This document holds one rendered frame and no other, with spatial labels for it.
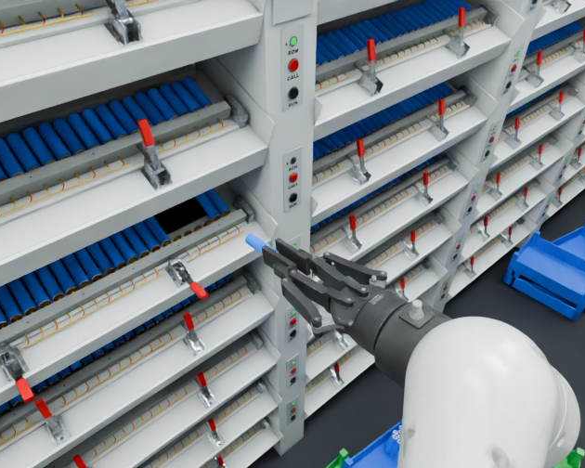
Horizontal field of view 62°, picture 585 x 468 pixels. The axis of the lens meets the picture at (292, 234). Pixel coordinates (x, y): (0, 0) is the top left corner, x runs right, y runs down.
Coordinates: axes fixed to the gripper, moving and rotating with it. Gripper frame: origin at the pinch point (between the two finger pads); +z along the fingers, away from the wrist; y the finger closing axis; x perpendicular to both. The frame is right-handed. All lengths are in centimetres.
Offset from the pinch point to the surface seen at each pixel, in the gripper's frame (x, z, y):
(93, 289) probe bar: 3.3, 20.0, 22.3
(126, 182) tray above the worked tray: -12.9, 15.8, 13.6
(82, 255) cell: 0.6, 25.6, 21.1
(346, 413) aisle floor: 98, 27, -34
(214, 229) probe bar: 3.4, 19.6, 0.5
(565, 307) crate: 98, 1, -128
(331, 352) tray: 65, 27, -30
